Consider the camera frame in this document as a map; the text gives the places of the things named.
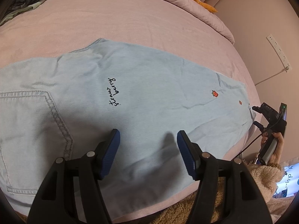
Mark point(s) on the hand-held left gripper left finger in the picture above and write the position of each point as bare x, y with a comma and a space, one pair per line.
111, 151

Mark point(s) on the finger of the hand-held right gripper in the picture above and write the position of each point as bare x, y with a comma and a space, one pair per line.
258, 109
259, 125

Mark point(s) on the folded pale green garment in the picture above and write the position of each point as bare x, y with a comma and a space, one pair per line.
35, 4

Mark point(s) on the blue printed sheet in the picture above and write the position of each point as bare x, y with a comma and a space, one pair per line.
290, 179

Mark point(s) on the lilac quilt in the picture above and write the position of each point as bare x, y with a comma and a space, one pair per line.
186, 9

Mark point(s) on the light blue strawberry pants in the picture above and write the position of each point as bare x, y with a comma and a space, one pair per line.
130, 102

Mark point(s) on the person's right hand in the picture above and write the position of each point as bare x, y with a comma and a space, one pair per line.
278, 149

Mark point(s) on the white wall power strip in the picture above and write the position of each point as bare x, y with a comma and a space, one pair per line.
279, 51

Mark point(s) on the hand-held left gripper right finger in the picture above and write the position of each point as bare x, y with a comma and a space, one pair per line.
185, 151

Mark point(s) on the beige fuzzy robe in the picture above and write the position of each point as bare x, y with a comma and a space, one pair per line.
177, 205

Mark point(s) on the person's right forearm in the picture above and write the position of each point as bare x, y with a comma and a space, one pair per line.
264, 179

